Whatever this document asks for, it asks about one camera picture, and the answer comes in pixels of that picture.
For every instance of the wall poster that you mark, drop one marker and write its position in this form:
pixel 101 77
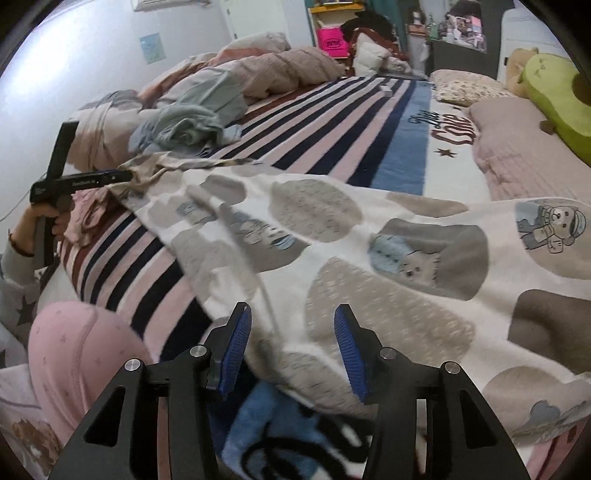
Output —
pixel 153 47

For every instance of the pile of dark clothes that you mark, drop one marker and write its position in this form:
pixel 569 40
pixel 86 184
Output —
pixel 369 23

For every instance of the person's pink pajama leg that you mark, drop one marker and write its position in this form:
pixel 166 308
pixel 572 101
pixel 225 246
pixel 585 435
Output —
pixel 78 350

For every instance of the floral pillow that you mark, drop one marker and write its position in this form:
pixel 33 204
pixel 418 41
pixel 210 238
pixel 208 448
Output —
pixel 466 85

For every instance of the white air conditioner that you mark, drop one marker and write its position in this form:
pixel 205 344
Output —
pixel 154 3

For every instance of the beige pink quilt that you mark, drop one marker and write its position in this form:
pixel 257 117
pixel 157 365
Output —
pixel 286 64

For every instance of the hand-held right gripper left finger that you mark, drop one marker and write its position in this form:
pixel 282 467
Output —
pixel 236 344

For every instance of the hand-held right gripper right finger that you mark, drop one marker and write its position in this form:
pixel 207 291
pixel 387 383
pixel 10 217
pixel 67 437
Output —
pixel 347 351

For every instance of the white cushion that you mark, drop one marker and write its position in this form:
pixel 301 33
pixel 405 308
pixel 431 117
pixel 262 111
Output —
pixel 371 59

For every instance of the white bear print pants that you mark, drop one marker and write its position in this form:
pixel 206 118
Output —
pixel 369 286

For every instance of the person's left forearm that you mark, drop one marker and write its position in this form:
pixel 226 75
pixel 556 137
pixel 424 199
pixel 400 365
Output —
pixel 16 286

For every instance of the striped pink navy blanket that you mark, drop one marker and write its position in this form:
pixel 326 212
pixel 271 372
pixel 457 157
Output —
pixel 323 120

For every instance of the pink box on shelf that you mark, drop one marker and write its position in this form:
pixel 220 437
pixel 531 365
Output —
pixel 333 42

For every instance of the yellow shelf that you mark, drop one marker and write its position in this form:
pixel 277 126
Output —
pixel 332 10

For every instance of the grey blue crumpled garment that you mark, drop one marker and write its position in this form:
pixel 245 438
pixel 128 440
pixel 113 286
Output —
pixel 194 115

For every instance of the pink crumpled garment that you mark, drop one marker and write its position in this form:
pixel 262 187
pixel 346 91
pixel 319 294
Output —
pixel 94 212

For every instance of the small white box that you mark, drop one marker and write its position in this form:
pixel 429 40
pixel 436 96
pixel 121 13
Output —
pixel 387 90

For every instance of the tan teddy bear plush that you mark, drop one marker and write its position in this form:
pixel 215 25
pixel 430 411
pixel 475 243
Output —
pixel 517 69

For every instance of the pink quilted pillow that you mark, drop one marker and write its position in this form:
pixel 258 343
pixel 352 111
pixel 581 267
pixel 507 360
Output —
pixel 531 147

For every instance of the dark dresser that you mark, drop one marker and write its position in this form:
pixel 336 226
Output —
pixel 461 57

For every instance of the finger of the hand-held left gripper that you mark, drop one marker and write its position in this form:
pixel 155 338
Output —
pixel 114 176

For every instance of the person's left hand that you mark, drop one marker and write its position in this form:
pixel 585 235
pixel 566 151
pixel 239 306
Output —
pixel 25 233

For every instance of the green avocado plush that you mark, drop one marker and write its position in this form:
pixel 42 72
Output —
pixel 554 87

